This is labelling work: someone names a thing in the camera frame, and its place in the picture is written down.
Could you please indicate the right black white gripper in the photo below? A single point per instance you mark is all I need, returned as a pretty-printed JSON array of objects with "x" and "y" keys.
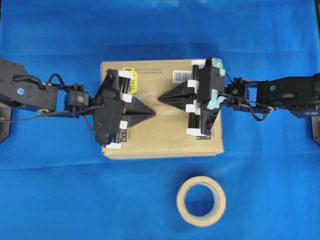
[{"x": 199, "y": 96}]

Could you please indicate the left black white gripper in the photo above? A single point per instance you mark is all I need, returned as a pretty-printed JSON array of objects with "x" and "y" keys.
[{"x": 113, "y": 100}]

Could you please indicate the clear tape strip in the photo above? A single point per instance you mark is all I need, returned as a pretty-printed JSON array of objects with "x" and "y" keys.
[{"x": 151, "y": 99}]

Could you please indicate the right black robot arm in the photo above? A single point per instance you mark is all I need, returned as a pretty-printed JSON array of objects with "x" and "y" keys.
[{"x": 300, "y": 95}]

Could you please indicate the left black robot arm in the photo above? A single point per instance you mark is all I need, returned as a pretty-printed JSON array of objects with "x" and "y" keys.
[{"x": 54, "y": 98}]

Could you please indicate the brown cardboard box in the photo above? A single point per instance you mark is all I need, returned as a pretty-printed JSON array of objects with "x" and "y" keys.
[{"x": 161, "y": 136}]

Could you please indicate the beige masking tape roll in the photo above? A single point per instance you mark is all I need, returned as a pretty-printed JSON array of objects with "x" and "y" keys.
[{"x": 201, "y": 201}]

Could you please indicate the blue table cloth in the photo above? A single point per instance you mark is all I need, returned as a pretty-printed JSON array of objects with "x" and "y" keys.
[{"x": 55, "y": 183}]

